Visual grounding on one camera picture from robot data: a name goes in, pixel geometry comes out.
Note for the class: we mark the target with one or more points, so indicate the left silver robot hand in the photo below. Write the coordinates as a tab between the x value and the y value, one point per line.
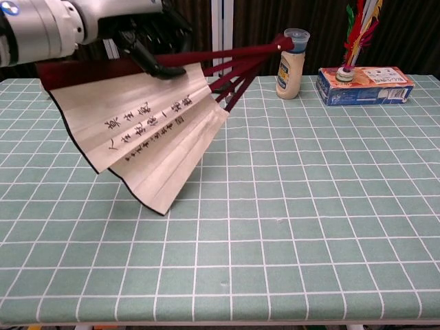
120	17

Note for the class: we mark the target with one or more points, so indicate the red paper folding fan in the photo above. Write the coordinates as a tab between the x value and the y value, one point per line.
137	113

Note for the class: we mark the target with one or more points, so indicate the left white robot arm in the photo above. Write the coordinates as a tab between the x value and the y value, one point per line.
34	31

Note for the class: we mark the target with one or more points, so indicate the mayonnaise squeeze bottle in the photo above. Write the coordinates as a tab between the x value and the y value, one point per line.
288	80

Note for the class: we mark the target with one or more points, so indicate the colourful feather shuttlecock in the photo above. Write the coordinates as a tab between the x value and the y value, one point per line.
355	38

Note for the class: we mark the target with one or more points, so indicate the blue orange tissue box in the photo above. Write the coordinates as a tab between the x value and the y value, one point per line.
364	90

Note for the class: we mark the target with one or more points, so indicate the green checked tablecloth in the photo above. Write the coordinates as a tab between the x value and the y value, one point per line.
309	206

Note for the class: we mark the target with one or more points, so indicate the white double partition frame post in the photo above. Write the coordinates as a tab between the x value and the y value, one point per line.
216	27

